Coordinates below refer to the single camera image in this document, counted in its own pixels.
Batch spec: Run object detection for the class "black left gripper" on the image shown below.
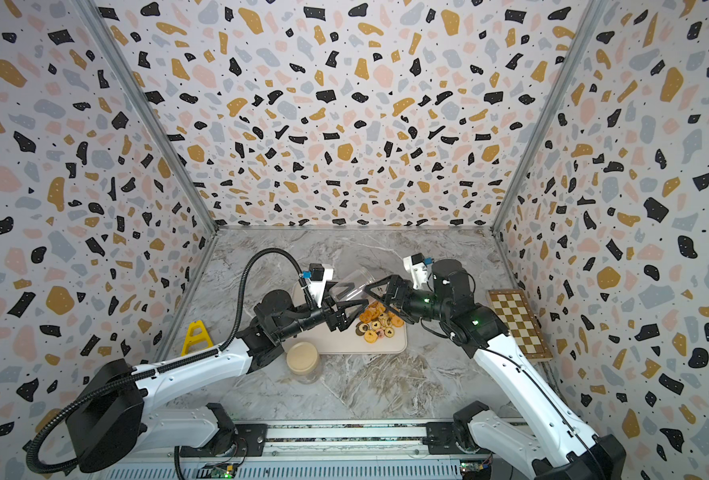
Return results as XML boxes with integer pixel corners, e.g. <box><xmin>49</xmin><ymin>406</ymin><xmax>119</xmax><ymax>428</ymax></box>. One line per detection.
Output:
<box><xmin>274</xmin><ymin>283</ymin><xmax>367</xmax><ymax>346</ymax></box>

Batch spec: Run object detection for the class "yellow flower cookie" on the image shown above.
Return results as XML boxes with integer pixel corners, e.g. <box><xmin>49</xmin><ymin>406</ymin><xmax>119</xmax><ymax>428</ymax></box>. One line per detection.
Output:
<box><xmin>363</xmin><ymin>330</ymin><xmax>378</xmax><ymax>343</ymax></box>

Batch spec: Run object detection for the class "jar with beige lid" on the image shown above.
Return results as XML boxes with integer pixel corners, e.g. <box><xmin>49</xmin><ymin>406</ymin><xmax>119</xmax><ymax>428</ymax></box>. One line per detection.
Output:
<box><xmin>286</xmin><ymin>341</ymin><xmax>322</xmax><ymax>384</ymax></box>

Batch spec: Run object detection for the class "clear plastic cookie jar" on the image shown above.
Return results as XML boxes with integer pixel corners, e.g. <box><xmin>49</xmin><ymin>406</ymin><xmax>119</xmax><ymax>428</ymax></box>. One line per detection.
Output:
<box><xmin>330</xmin><ymin>267</ymin><xmax>375</xmax><ymax>302</ymax></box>

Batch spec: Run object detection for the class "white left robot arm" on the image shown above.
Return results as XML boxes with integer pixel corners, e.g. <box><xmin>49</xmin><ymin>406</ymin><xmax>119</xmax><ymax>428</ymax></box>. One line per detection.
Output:
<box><xmin>66</xmin><ymin>290</ymin><xmax>368</xmax><ymax>473</ymax></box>

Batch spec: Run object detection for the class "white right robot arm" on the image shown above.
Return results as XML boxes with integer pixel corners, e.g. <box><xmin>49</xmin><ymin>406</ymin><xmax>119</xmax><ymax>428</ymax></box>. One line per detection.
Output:
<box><xmin>363</xmin><ymin>259</ymin><xmax>626</xmax><ymax>479</ymax></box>

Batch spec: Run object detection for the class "beige plastic tray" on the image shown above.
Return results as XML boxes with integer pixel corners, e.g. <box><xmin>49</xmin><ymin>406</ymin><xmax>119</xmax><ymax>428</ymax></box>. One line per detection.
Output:
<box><xmin>282</xmin><ymin>272</ymin><xmax>407</xmax><ymax>355</ymax></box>

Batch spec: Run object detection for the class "wooden chessboard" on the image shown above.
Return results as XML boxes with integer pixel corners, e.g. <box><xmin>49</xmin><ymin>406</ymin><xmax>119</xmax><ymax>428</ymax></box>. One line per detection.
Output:
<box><xmin>487</xmin><ymin>289</ymin><xmax>553</xmax><ymax>362</ymax></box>

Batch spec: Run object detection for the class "yellow plastic triangle toy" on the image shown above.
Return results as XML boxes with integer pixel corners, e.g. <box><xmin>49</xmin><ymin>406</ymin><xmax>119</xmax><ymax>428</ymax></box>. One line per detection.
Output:
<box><xmin>182</xmin><ymin>320</ymin><xmax>214</xmax><ymax>356</ymax></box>

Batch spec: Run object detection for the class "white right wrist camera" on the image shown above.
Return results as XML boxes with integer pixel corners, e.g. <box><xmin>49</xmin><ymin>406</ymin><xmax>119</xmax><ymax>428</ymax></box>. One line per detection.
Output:
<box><xmin>402</xmin><ymin>253</ymin><xmax>433</xmax><ymax>291</ymax></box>

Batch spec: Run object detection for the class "black corrugated cable hose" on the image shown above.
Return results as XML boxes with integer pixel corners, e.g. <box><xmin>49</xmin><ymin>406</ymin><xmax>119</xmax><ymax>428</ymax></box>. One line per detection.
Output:
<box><xmin>25</xmin><ymin>247</ymin><xmax>306</xmax><ymax>475</ymax></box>

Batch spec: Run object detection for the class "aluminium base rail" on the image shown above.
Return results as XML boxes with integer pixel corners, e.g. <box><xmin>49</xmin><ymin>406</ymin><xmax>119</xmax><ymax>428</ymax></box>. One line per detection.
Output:
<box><xmin>98</xmin><ymin>419</ymin><xmax>549</xmax><ymax>479</ymax></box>

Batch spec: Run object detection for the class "metal corner post right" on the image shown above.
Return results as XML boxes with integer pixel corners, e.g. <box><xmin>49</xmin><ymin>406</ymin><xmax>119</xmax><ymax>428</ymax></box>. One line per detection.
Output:
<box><xmin>491</xmin><ymin>0</ymin><xmax>607</xmax><ymax>238</ymax></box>

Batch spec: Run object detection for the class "metal corner post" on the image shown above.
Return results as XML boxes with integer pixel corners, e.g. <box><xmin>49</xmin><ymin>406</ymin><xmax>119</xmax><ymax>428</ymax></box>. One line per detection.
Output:
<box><xmin>491</xmin><ymin>0</ymin><xmax>607</xmax><ymax>238</ymax></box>
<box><xmin>72</xmin><ymin>1</ymin><xmax>218</xmax><ymax>237</ymax></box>

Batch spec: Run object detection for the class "metal corner post left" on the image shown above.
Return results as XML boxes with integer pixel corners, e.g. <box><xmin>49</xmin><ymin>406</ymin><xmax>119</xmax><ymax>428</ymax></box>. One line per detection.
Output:
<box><xmin>72</xmin><ymin>1</ymin><xmax>218</xmax><ymax>237</ymax></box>

